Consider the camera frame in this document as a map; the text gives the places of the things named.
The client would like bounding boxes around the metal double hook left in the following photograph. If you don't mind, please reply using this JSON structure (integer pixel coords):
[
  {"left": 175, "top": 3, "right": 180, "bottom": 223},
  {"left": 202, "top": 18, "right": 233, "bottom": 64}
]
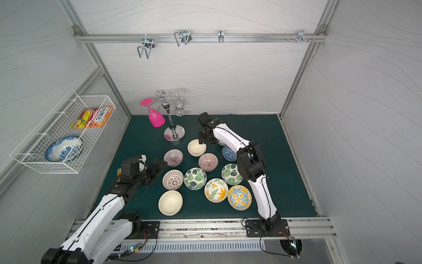
[{"left": 137, "top": 35, "right": 155, "bottom": 59}]

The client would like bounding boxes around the dark green table mat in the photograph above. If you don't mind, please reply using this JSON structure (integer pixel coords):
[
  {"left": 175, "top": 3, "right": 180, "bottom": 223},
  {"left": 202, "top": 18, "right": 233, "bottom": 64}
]
[{"left": 100, "top": 114, "right": 316, "bottom": 220}]

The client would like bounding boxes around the green leaf bowl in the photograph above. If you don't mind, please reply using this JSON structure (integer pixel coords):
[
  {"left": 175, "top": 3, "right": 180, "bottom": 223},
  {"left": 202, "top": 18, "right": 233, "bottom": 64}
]
[
  {"left": 221, "top": 163, "right": 244, "bottom": 185},
  {"left": 184, "top": 167, "right": 207, "bottom": 190}
]

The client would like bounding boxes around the colourful snack packet in basket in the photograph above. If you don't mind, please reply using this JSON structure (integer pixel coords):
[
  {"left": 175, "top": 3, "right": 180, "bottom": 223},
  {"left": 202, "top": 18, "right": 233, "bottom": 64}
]
[{"left": 70, "top": 106, "right": 114, "bottom": 129}]

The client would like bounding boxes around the chrome glass holder stand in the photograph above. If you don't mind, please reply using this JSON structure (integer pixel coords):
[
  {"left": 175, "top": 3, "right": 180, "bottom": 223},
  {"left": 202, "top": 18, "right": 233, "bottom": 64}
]
[{"left": 156, "top": 90, "right": 186, "bottom": 144}]

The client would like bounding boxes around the blue white bowl in basket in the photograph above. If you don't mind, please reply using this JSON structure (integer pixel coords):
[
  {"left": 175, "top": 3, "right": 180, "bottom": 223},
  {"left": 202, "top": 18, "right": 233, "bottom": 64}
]
[{"left": 45, "top": 136, "right": 83, "bottom": 162}]

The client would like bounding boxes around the blue yellow floral bowl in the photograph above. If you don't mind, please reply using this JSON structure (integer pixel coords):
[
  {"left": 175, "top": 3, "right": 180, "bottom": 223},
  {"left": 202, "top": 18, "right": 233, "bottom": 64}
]
[{"left": 227, "top": 185, "right": 252, "bottom": 211}]

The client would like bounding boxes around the pink plastic wine glass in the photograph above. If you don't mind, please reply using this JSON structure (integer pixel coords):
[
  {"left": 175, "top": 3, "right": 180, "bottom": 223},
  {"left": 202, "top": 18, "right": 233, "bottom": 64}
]
[{"left": 140, "top": 98, "right": 166, "bottom": 128}]

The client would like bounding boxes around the aluminium front mounting rail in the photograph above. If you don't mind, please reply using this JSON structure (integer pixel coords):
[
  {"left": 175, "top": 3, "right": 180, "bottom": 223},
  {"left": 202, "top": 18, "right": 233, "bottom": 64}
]
[{"left": 65, "top": 217, "right": 337, "bottom": 244}]

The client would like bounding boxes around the metal hook right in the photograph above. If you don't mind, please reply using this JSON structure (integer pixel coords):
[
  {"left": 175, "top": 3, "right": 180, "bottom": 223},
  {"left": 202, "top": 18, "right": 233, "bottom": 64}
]
[{"left": 286, "top": 30, "right": 315, "bottom": 44}]

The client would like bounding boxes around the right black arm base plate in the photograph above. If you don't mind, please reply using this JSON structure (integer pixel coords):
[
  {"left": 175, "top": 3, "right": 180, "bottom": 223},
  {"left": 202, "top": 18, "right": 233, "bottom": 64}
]
[{"left": 244, "top": 219, "right": 291, "bottom": 238}]

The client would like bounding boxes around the blue patterned bowl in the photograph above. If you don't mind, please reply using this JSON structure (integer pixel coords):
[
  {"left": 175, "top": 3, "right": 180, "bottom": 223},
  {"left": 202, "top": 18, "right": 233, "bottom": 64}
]
[{"left": 222, "top": 146, "right": 237, "bottom": 162}]

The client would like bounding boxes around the white wire wall basket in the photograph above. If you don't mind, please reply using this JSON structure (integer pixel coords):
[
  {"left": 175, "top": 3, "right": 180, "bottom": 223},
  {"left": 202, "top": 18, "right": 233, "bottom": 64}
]
[{"left": 9, "top": 90, "right": 115, "bottom": 174}]

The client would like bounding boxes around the metal double hook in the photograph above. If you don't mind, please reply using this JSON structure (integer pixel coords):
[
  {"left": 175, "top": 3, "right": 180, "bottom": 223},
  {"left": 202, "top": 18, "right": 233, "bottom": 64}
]
[
  {"left": 174, "top": 30, "right": 192, "bottom": 47},
  {"left": 137, "top": 35, "right": 155, "bottom": 59}
]

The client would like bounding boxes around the white lattice bowl front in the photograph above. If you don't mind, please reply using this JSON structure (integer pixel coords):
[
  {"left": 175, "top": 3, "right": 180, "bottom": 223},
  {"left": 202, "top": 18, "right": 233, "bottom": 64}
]
[{"left": 162, "top": 169, "right": 184, "bottom": 190}]

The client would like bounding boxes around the right black cable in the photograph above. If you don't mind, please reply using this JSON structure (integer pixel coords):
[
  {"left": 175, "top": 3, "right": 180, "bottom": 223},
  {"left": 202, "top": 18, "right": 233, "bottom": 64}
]
[{"left": 241, "top": 216, "right": 302, "bottom": 258}]

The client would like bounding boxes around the metal double hook middle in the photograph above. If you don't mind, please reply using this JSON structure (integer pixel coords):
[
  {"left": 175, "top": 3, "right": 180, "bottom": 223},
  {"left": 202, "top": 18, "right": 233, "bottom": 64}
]
[{"left": 174, "top": 30, "right": 192, "bottom": 47}]

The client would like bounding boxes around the small metal hook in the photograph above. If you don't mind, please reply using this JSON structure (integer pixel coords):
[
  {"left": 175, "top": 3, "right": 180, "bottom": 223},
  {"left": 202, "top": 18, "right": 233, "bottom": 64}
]
[{"left": 218, "top": 30, "right": 224, "bottom": 44}]

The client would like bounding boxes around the pink striped bowl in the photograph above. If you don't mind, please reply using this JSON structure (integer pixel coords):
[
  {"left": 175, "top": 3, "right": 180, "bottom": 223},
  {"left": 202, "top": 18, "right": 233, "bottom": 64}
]
[
  {"left": 163, "top": 149, "right": 184, "bottom": 167},
  {"left": 198, "top": 153, "right": 218, "bottom": 172}
]

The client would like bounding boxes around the left black cable with board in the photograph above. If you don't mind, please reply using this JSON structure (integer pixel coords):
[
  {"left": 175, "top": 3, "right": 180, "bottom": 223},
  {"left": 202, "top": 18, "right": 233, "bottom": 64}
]
[{"left": 105, "top": 229, "right": 158, "bottom": 262}]

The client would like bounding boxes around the yellow leaf patterned bowl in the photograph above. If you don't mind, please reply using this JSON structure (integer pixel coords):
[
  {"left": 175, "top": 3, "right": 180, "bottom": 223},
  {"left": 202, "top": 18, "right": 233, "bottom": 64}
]
[{"left": 204, "top": 178, "right": 229, "bottom": 203}]

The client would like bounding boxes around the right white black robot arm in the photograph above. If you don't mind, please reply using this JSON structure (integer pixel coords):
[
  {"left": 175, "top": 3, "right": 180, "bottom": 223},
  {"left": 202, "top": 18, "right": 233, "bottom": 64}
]
[{"left": 199, "top": 118, "right": 281, "bottom": 233}]

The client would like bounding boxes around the aluminium top crossbar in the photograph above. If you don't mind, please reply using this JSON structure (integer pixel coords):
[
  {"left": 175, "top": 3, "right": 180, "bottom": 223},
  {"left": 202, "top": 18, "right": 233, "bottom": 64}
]
[{"left": 74, "top": 33, "right": 328, "bottom": 44}]

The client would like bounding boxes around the cream bowl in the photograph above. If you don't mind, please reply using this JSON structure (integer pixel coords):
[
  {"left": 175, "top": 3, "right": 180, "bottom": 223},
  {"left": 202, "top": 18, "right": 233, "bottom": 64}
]
[
  {"left": 158, "top": 190, "right": 183, "bottom": 216},
  {"left": 187, "top": 139, "right": 207, "bottom": 157}
]

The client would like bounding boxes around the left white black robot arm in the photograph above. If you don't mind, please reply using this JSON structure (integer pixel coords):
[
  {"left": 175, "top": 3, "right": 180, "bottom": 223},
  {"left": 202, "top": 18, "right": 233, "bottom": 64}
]
[{"left": 41, "top": 155, "right": 167, "bottom": 264}]

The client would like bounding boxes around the clear wine glass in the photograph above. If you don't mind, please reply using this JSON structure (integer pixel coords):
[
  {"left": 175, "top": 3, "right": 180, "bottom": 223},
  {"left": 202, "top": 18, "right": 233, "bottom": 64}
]
[{"left": 173, "top": 89, "right": 187, "bottom": 117}]

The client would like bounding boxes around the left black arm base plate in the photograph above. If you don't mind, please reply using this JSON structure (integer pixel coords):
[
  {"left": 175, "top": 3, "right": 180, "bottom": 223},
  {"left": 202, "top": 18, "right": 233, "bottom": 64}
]
[{"left": 128, "top": 221, "right": 160, "bottom": 240}]

